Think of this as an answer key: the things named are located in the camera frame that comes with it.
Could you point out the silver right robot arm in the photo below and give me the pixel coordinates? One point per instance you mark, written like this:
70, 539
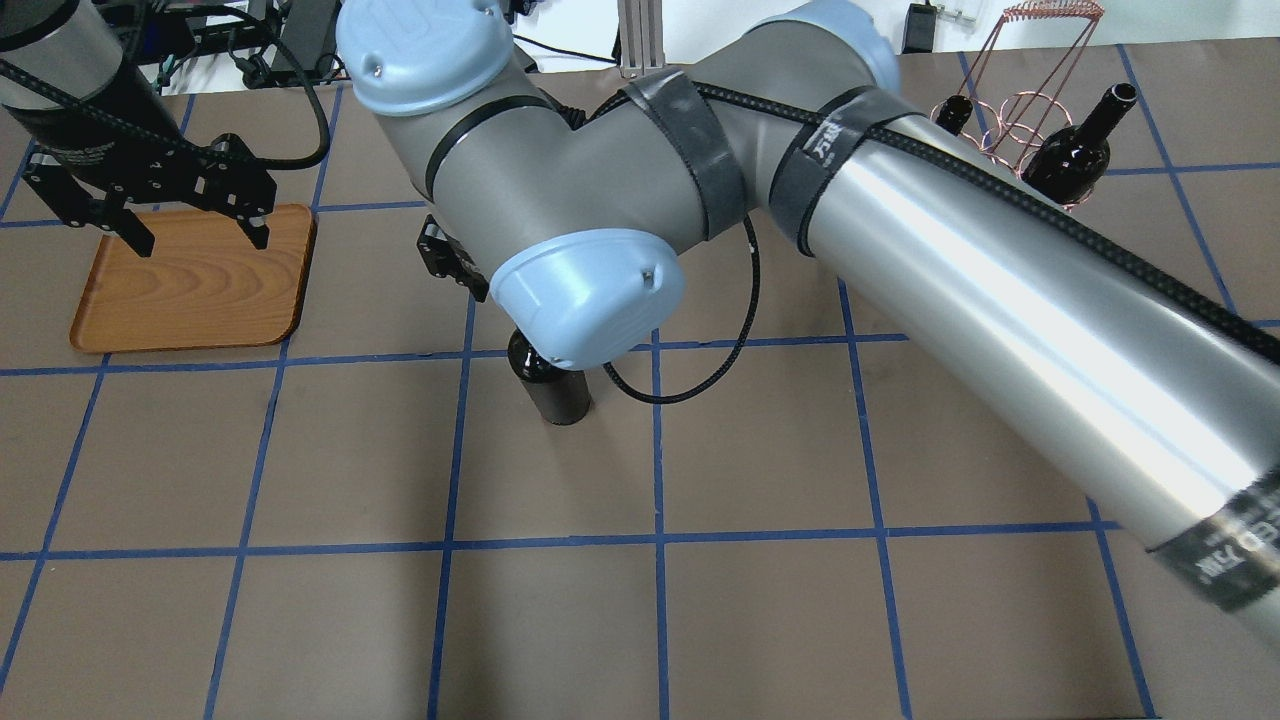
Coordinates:
1161, 404

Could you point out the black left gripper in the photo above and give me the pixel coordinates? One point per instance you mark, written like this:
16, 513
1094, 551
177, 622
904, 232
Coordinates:
112, 145

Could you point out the dark wine bottle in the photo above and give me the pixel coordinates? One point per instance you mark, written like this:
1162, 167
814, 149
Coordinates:
953, 113
1069, 163
561, 397

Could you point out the aluminium frame post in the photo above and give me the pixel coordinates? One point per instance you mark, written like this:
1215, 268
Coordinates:
640, 38

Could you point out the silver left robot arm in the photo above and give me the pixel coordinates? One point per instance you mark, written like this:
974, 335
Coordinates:
69, 46

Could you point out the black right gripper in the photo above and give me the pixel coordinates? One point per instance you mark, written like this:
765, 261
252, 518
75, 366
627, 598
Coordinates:
447, 262

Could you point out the copper wire bottle basket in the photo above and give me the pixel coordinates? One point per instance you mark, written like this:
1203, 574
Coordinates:
1010, 134

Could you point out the black power adapter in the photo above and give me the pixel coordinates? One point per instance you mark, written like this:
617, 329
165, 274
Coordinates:
919, 32

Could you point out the wooden tray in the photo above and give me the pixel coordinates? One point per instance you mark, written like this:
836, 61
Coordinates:
204, 285

